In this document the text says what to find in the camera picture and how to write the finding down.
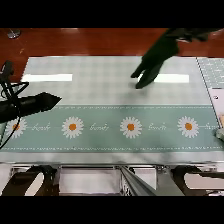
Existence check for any dark green garment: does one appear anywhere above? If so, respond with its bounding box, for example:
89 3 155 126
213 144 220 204
129 28 182 90

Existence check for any silver frame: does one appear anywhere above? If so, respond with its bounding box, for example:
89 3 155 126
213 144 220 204
0 161 224 197

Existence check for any black cable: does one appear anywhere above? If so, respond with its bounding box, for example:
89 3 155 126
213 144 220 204
0 80 30 150

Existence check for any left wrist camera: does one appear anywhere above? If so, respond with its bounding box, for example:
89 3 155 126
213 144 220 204
0 59 16 85

